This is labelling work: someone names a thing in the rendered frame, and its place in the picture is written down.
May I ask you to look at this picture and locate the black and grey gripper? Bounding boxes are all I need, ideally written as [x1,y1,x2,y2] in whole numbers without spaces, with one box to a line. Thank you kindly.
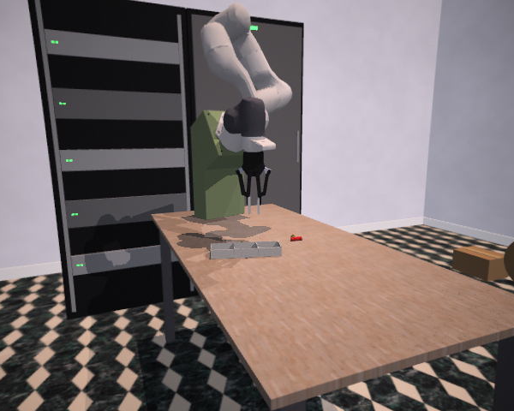
[236,152,272,215]

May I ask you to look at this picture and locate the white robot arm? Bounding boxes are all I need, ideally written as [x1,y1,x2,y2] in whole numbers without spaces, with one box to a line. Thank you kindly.
[200,3,292,152]

